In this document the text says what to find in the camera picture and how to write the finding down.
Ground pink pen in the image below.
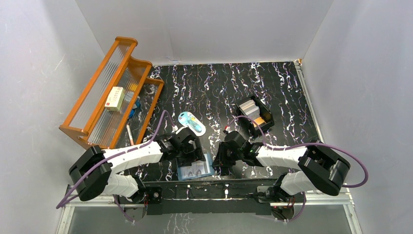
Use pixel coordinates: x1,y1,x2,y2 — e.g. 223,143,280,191
126,124,134,145

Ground black card storage box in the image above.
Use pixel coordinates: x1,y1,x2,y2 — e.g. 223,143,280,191
236,95,275,137

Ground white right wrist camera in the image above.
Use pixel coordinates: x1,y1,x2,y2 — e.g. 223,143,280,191
223,126,233,135

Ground blue oval blister package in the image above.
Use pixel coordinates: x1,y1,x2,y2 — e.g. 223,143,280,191
178,112,206,137

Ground blue item on shelf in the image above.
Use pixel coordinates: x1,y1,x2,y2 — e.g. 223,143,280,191
128,98,141,119

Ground blue leather card holder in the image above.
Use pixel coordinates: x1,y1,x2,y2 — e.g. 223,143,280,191
177,153,215,181

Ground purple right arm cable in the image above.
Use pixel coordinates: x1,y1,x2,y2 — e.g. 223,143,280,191
225,115,369,189

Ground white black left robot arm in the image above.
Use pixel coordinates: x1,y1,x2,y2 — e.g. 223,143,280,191
69,127,205,203

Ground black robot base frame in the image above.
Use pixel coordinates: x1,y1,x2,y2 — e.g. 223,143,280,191
115,178,306,221

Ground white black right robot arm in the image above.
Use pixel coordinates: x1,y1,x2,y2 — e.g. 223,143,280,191
212,131,351,202

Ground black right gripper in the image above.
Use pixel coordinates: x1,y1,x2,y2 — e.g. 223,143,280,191
212,141,243,167

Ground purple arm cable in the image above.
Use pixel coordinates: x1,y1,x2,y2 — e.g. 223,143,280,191
225,115,369,189
56,110,178,210

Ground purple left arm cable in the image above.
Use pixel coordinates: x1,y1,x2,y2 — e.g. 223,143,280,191
56,110,178,210

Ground white medicine box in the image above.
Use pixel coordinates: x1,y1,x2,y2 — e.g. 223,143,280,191
105,86,125,112

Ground stack of credit cards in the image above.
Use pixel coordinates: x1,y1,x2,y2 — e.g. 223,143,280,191
240,99,260,116

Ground orange wooden shelf rack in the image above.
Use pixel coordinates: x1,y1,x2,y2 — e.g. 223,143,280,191
59,37,165,149

